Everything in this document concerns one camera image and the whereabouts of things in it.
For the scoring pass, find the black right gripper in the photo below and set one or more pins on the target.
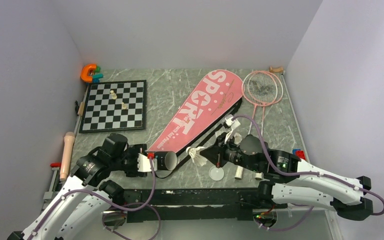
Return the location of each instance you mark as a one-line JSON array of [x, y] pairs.
[[216, 154]]

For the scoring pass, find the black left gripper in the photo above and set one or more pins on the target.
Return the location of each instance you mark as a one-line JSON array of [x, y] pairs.
[[135, 149]]

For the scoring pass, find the translucent tube lid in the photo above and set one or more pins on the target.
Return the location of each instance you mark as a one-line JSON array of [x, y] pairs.
[[216, 173]]

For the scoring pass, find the white feather shuttlecock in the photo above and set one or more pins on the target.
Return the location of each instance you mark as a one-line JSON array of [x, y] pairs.
[[222, 138], [236, 138], [195, 154]]

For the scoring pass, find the black shuttlecock tube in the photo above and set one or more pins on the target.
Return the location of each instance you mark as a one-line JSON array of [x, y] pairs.
[[165, 160]]

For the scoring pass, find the pink racket bag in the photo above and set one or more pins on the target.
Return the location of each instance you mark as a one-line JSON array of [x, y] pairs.
[[212, 98]]

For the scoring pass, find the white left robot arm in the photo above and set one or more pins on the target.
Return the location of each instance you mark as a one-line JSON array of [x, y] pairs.
[[88, 178]]

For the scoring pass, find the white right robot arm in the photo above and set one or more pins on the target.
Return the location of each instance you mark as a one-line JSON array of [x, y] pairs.
[[289, 179]]

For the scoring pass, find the cream chess piece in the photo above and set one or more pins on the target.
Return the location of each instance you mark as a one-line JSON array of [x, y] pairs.
[[124, 106], [113, 95]]

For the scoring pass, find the black white chessboard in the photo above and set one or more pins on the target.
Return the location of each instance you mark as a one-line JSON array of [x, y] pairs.
[[101, 113]]

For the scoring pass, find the red clamp knob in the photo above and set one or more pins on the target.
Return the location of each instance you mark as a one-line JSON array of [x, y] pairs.
[[55, 165]]

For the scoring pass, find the red blue toy brick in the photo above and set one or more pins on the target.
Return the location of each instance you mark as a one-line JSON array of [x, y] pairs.
[[299, 153]]

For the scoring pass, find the orange teal toy blocks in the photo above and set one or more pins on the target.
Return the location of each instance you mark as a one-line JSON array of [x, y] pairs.
[[91, 73]]

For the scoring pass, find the small wooden arch block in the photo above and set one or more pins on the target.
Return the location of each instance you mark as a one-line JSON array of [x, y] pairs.
[[277, 70]]

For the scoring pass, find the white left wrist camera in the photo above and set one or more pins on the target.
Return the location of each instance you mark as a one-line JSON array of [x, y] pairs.
[[144, 164]]

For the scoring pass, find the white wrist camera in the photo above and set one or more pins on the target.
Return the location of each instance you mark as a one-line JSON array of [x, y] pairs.
[[144, 164], [231, 123]]

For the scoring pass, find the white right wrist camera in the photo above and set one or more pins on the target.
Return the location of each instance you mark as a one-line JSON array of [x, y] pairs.
[[231, 123]]

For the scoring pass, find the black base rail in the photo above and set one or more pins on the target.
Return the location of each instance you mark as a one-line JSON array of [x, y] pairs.
[[241, 204]]

